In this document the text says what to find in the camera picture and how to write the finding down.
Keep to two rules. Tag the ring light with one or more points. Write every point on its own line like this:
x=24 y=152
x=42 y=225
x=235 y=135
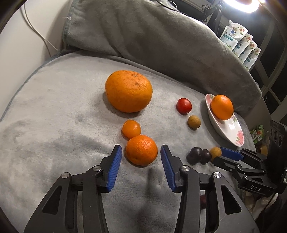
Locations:
x=244 y=6

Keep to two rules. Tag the white floral oval plate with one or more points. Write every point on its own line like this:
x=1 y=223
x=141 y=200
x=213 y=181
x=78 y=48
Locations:
x=228 y=129

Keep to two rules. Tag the dark purple plum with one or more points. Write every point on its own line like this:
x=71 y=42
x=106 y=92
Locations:
x=206 y=157
x=194 y=156

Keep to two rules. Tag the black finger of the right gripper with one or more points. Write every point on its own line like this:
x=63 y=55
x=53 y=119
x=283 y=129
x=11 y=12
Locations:
x=233 y=166

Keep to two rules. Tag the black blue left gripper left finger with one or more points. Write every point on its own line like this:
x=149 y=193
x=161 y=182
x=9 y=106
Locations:
x=57 y=211

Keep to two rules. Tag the brown longan fruit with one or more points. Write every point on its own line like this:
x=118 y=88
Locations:
x=194 y=122
x=215 y=152

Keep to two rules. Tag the grey blanket covered cushion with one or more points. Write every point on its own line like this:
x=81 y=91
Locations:
x=156 y=35

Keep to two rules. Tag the floral refill pouch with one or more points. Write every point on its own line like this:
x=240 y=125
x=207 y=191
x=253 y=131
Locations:
x=242 y=44
x=251 y=58
x=232 y=34
x=243 y=56

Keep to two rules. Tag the red tomato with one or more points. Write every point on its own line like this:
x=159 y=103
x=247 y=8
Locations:
x=184 y=106

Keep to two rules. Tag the smooth orange on plate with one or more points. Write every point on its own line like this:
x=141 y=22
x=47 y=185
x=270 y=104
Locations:
x=222 y=107

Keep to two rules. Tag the tiny orange kumquat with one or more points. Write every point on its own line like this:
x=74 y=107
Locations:
x=131 y=129

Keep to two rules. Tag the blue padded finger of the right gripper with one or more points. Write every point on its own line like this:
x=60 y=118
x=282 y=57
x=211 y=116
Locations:
x=231 y=153

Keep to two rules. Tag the green snack package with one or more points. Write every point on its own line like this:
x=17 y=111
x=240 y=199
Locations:
x=257 y=133

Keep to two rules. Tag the black tripod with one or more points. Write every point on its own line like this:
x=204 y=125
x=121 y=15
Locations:
x=212 y=16

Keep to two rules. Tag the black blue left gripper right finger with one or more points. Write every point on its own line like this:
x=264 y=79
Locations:
x=225 y=211

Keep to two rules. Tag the large speckled orange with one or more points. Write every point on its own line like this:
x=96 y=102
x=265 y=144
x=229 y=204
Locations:
x=128 y=91

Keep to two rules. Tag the small orange tangerine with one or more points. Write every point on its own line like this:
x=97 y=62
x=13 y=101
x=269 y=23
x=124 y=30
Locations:
x=141 y=150

